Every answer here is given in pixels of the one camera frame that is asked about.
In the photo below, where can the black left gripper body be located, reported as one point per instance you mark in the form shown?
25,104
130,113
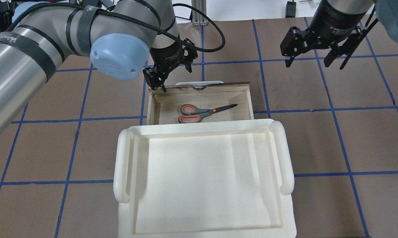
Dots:
167,56

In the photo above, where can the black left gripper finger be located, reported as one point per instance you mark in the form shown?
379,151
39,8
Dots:
154,81
189,64

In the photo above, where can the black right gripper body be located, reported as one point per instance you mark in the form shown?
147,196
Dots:
331,19

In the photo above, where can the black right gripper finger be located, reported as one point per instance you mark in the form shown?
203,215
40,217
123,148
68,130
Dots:
335,52
290,49

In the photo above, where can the white drawer handle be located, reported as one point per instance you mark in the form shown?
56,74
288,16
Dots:
199,83

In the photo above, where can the wooden drawer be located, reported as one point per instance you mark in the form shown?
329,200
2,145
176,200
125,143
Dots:
164,108

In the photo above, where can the grey orange scissors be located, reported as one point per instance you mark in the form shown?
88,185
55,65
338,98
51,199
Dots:
193,114

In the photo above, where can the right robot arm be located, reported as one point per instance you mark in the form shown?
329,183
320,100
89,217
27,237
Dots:
386,11

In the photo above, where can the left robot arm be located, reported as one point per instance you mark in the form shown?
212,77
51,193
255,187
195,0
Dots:
118,44

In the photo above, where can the black power adapter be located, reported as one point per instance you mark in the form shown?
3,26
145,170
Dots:
290,9

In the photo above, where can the aluminium frame post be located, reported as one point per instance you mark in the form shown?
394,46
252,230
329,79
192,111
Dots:
197,15

